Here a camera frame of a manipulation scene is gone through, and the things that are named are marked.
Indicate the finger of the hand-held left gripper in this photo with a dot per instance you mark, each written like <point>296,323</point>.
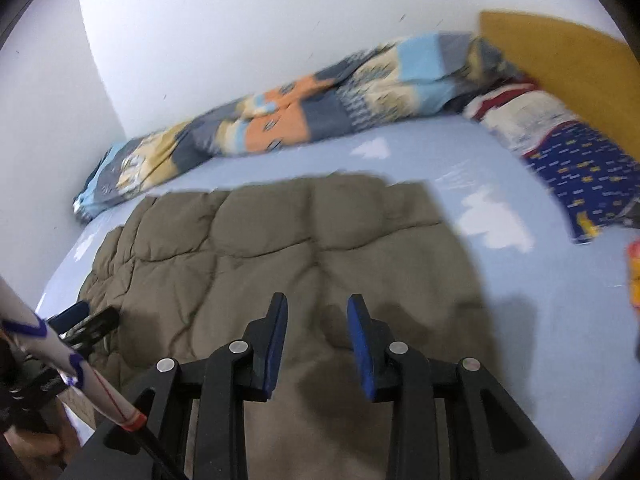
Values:
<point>97,324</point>
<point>70,316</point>

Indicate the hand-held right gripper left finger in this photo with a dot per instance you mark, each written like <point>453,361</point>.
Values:
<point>275,345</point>

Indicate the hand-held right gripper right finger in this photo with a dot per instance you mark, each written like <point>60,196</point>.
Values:
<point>360,345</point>

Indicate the brown padded hooded jacket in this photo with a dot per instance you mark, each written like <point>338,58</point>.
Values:
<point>300,240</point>

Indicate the person's left hand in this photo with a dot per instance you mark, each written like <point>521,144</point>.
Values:
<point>35,447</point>

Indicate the light blue cloud-print bed sheet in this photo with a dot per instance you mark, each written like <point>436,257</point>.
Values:
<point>525,310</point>

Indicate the patchwork cartoon-print quilt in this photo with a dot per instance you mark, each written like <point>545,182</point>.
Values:
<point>300,110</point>

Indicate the striped and starred pillow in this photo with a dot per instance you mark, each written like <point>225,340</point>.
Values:
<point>575,170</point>

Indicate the orange packet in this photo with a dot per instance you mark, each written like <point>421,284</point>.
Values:
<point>634,275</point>

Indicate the yellow headboard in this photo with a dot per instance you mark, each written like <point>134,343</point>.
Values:
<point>575,70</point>

